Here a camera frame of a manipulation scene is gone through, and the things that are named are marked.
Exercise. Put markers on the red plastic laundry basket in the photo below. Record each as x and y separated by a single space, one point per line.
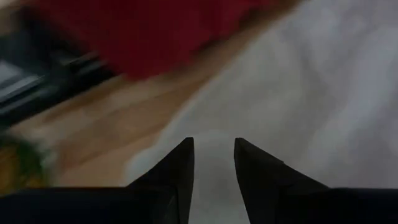
155 31

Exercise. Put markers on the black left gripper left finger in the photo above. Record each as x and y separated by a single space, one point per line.
177 174

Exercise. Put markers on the white button shirt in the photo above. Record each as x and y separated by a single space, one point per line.
311 93

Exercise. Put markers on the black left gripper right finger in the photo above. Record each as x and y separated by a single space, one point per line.
264 177

